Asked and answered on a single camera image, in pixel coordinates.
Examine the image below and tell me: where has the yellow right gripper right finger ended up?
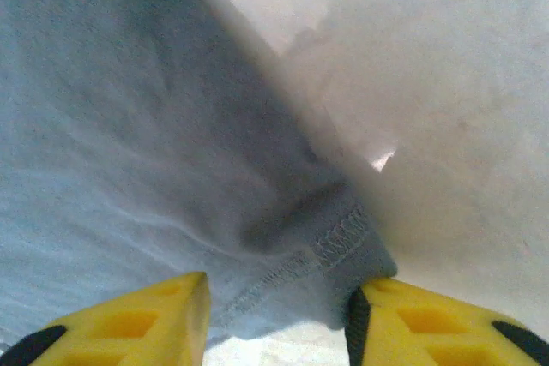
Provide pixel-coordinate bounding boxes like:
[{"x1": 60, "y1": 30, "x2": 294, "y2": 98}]
[{"x1": 346, "y1": 277, "x2": 549, "y2": 366}]

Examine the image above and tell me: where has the grey t-shirt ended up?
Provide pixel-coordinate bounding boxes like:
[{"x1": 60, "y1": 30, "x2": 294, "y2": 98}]
[{"x1": 0, "y1": 0, "x2": 549, "y2": 348}]

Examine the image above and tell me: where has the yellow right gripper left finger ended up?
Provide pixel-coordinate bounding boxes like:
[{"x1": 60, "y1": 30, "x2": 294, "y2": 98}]
[{"x1": 0, "y1": 271, "x2": 212, "y2": 366}]

